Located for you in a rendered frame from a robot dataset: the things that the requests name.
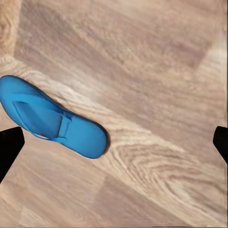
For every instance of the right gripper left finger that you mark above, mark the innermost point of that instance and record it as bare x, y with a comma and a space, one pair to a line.
11, 142

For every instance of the sandal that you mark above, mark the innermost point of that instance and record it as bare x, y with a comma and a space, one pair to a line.
33, 110

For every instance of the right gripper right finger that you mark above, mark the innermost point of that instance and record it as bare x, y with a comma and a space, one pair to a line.
220, 140

